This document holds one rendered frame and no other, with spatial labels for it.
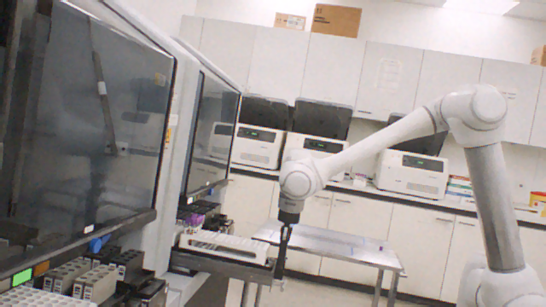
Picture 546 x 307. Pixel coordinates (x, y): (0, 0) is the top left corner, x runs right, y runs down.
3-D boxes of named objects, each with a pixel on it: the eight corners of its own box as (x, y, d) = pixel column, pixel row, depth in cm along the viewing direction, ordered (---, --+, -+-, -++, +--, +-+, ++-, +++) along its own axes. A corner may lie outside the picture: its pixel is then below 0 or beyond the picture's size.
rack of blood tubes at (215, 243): (177, 251, 146) (180, 233, 146) (186, 243, 156) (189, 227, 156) (263, 269, 142) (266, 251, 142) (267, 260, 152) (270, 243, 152)
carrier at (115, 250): (112, 265, 118) (115, 244, 117) (119, 267, 117) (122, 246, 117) (89, 280, 106) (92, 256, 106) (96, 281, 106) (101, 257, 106)
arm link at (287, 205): (277, 193, 141) (275, 211, 142) (305, 198, 140) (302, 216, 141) (281, 189, 150) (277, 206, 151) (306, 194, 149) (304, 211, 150)
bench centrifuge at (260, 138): (213, 160, 385) (225, 88, 381) (230, 157, 446) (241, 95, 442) (275, 171, 376) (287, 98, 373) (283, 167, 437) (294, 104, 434)
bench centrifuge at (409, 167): (377, 190, 367) (392, 109, 363) (370, 182, 428) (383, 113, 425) (444, 202, 360) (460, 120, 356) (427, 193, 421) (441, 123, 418)
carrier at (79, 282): (98, 288, 102) (101, 263, 102) (106, 290, 102) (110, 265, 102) (69, 307, 91) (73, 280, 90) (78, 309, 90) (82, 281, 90)
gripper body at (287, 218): (280, 205, 150) (275, 232, 151) (277, 210, 142) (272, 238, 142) (301, 210, 149) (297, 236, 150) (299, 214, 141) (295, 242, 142)
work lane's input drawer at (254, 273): (75, 250, 149) (79, 225, 148) (96, 240, 162) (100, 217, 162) (282, 296, 140) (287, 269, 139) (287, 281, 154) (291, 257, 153)
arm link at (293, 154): (276, 188, 151) (275, 194, 138) (284, 144, 150) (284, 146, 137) (307, 194, 150) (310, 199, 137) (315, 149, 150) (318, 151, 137)
